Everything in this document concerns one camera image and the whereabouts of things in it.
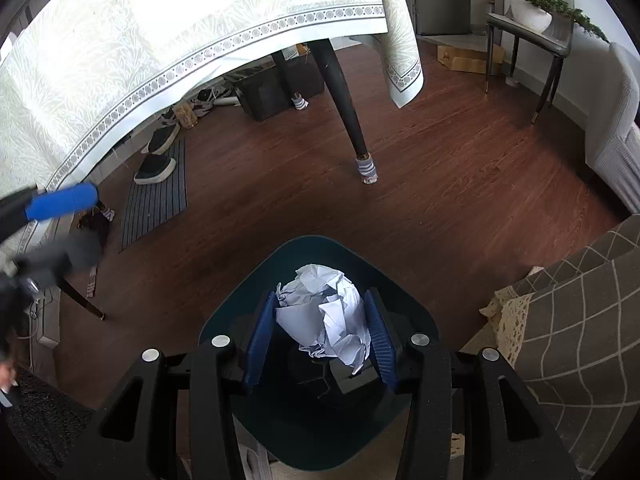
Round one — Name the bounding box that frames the grey armchair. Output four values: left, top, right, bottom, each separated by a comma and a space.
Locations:
585, 41, 640, 213

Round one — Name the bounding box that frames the black storage box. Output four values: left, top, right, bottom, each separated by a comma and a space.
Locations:
234, 52, 326, 122

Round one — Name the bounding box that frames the dark striped floor mat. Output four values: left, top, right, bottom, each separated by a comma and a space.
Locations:
118, 137, 189, 252

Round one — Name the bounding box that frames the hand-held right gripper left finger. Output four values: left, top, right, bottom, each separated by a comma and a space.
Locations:
60, 290, 279, 480

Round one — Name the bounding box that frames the flat brown cardboard box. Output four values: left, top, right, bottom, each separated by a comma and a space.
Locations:
436, 45, 506, 76

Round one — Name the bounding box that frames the cream lace undercloth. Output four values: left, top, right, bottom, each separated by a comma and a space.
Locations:
479, 266, 538, 361

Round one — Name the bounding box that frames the black table leg with sock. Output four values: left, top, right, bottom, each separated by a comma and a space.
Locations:
57, 265, 106, 321
272, 50, 310, 111
312, 37, 379, 186

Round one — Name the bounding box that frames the grey dining chair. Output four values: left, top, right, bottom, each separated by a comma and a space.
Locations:
485, 0, 576, 125

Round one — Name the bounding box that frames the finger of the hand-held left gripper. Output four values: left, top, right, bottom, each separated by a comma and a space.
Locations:
12, 234, 104, 291
0, 182, 99, 243

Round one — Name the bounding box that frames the large white paper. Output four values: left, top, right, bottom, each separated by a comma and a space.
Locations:
275, 264, 373, 376

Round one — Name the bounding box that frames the black white-soled shoe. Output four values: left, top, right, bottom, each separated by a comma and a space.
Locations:
140, 124, 181, 156
133, 152, 178, 186

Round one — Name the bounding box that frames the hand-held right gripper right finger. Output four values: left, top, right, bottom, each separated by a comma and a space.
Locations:
364, 287, 581, 480

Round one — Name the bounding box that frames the pale green patterned tablecloth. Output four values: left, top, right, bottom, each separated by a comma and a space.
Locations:
0, 0, 425, 261

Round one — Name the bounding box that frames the dark teal waste bin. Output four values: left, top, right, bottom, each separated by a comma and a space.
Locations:
198, 235, 441, 472

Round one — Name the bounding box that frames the grey checked tablecloth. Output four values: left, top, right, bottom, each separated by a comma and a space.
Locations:
460, 214, 640, 480

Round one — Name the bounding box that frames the potted plant in white pot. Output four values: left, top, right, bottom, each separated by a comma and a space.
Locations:
510, 0, 611, 43

